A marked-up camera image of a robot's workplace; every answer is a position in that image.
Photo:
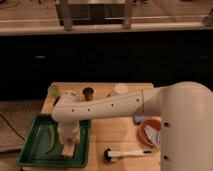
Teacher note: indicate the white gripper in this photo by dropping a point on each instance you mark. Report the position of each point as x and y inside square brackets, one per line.
[69, 134]

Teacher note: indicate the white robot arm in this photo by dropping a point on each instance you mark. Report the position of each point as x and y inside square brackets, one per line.
[186, 112]

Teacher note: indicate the green plastic tray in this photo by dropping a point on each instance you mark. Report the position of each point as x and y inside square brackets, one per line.
[36, 143]

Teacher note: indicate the green chili pepper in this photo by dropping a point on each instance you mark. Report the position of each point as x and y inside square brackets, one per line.
[51, 130]

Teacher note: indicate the white black dish brush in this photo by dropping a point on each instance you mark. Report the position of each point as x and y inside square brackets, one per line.
[112, 156]

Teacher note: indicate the dark red bowl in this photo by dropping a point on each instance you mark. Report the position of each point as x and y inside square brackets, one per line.
[56, 101]

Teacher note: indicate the blue grey sponge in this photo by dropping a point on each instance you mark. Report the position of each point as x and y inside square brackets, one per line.
[137, 120]

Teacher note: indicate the grey blue cloth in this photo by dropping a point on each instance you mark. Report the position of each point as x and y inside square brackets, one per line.
[153, 135]

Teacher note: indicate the orange bowl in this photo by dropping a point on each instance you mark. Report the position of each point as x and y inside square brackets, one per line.
[143, 135]

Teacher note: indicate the grey metal stool frame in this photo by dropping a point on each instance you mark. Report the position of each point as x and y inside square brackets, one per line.
[94, 12]

